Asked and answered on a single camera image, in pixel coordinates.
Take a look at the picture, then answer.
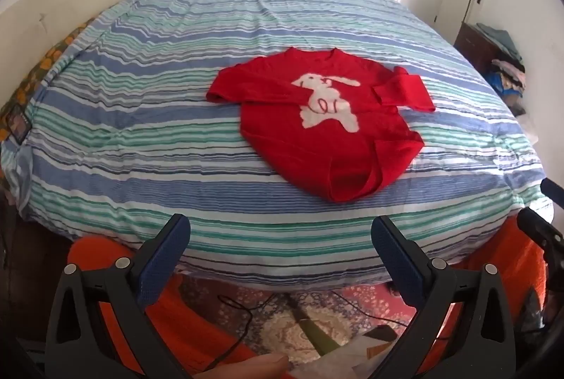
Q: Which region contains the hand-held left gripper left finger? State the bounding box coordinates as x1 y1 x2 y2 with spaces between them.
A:
44 213 192 379

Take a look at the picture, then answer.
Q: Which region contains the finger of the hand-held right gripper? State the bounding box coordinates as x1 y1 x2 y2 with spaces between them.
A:
540 178 564 206
517 206 564 264

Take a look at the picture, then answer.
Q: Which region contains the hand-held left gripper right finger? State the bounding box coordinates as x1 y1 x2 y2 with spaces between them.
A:
370 215 518 379

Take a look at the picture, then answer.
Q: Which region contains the red sweater with white rabbit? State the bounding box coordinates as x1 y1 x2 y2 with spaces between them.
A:
206 47 437 204

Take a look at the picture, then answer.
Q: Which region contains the pile of clothes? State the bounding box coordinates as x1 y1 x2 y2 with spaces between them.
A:
476 22 528 116

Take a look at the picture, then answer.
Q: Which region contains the orange fleece cloth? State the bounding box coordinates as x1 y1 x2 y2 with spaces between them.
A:
414 218 551 362
66 236 230 375

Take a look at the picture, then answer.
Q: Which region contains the blue green striped bedspread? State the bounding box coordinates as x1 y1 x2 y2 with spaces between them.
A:
0 0 553 292

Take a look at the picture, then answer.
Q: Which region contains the white plastic bag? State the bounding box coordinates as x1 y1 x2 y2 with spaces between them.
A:
308 330 399 379

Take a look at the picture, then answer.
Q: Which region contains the green plastic object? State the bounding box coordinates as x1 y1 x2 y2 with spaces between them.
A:
299 316 341 359

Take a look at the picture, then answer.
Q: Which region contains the patterned rug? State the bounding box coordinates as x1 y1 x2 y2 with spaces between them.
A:
174 273 426 379

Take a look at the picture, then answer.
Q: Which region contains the person's bare foot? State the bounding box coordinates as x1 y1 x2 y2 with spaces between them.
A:
187 354 290 379

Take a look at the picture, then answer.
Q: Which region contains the dark wooden cabinet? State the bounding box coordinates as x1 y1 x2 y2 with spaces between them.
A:
454 21 503 77

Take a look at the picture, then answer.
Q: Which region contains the light blue cloth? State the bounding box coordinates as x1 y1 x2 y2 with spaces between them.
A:
0 145 32 210

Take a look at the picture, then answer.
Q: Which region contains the black cable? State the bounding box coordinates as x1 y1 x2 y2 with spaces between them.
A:
206 294 320 367

